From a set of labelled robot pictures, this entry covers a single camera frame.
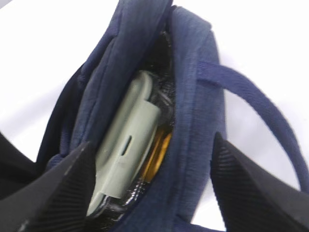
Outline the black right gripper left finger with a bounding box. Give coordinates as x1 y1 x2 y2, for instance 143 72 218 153
0 143 96 232

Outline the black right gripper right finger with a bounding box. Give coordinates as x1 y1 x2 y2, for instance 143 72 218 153
211 132 309 232

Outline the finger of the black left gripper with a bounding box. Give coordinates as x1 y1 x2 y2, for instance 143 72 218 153
0 134 43 201

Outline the green lid glass food container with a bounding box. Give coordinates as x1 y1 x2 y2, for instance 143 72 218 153
87 71 161 216

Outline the yellow pear-shaped squash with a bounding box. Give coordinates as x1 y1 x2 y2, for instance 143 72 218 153
141 130 172 183

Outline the dark navy fabric lunch bag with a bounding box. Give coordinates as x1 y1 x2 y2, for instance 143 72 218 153
37 0 309 232

